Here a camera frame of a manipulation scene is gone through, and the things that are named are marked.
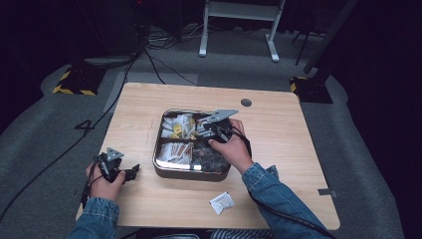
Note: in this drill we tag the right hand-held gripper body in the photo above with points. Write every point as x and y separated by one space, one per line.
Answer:
219 129

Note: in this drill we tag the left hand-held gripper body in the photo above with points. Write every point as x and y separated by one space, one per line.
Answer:
113 162

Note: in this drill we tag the square metal compartment tray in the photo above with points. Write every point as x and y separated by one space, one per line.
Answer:
185 174

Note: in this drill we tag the person's right hand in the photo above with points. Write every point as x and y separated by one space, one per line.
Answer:
234 151

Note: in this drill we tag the person's left hand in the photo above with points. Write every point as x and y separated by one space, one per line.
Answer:
103 189

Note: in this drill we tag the pile of white yellow sachets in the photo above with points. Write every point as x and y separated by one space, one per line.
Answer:
177 127

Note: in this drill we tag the pile of dark packets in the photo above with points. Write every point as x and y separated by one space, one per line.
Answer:
209 161

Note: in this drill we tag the white sachet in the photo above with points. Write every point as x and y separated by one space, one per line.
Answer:
221 202

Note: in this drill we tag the black stand with hazard-striped base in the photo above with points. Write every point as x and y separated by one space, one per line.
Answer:
78 81
313 89

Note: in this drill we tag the person's striped clothing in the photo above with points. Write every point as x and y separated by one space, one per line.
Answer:
242 234

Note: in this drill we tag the black tripod stand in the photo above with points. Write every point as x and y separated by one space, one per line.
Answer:
303 43

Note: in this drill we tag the white metal stand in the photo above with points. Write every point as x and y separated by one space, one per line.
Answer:
244 10

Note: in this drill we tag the grey tape strip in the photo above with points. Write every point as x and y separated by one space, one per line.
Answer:
326 192

